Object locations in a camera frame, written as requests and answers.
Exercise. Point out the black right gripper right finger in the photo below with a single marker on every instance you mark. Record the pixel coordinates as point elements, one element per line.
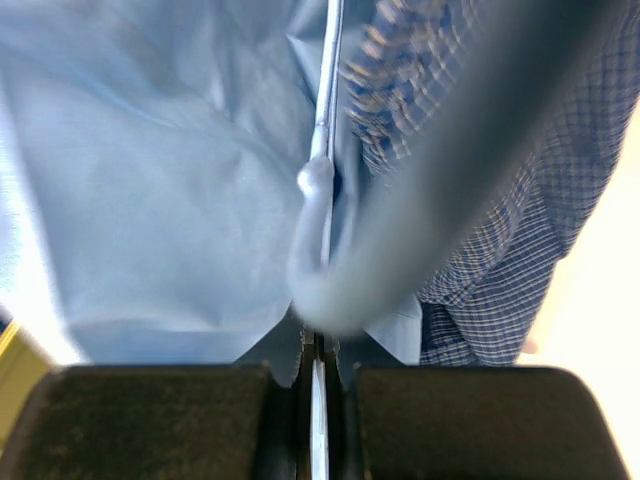
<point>468,423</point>

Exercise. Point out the olive green plastic basket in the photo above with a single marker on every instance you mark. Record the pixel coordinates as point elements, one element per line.
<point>22,364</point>

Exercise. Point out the light blue shirt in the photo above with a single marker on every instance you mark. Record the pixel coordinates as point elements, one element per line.
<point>149,155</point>

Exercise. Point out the blue small-check shirt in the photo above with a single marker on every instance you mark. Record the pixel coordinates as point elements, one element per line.
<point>479,308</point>

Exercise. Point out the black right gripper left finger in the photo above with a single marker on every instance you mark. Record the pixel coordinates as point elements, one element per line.
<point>190,422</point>

